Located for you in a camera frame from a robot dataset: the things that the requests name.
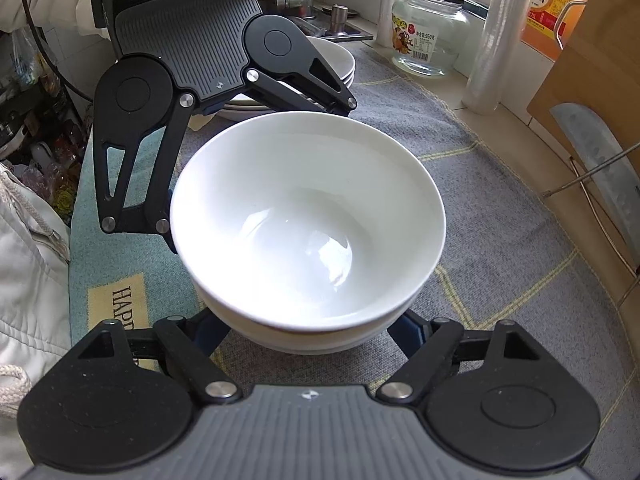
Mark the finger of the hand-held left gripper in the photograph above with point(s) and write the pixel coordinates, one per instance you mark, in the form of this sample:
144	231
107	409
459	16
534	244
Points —
335	101
150	217

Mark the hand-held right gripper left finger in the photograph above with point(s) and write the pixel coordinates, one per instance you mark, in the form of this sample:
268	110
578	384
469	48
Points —
212	332

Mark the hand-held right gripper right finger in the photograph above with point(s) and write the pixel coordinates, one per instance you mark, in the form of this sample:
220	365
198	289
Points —
407	332

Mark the stainless steel sink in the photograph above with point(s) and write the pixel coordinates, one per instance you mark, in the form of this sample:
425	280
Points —
361	36

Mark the metal sink knob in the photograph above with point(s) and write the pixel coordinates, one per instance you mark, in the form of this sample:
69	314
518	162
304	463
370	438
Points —
339	17

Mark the glass jar green lid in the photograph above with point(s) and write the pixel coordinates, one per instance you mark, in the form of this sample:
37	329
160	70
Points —
425	35

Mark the plastic wrap roll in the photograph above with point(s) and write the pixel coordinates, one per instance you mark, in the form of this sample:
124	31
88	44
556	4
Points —
495	50
395	5

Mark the grey checked cloth mat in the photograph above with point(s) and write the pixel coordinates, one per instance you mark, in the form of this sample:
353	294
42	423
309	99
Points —
500	260

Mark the white jacket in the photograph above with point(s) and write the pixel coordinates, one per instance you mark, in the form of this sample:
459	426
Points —
30	300

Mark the teal tray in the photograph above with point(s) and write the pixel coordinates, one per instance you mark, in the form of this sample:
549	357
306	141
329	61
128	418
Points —
477	10

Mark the orange liquid bottle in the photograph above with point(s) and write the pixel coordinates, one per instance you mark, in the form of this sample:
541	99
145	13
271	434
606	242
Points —
545	15

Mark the metal knife rack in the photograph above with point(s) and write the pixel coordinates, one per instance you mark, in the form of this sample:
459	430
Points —
585	176

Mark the wooden cutting board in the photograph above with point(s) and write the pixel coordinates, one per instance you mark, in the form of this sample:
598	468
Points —
600	75

